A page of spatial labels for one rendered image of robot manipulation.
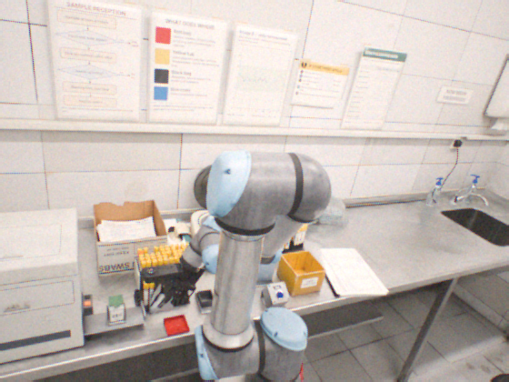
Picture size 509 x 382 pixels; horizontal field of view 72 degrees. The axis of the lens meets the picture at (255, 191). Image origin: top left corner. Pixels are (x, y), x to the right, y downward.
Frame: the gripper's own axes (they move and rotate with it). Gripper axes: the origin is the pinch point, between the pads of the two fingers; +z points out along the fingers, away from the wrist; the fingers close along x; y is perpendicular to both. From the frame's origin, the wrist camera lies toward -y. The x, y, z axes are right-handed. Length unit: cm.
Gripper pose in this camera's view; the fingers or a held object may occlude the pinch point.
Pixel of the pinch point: (150, 308)
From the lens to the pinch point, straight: 118.3
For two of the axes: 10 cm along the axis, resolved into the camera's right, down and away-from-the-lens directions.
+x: -4.1, -4.4, 8.0
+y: 7.0, 4.0, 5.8
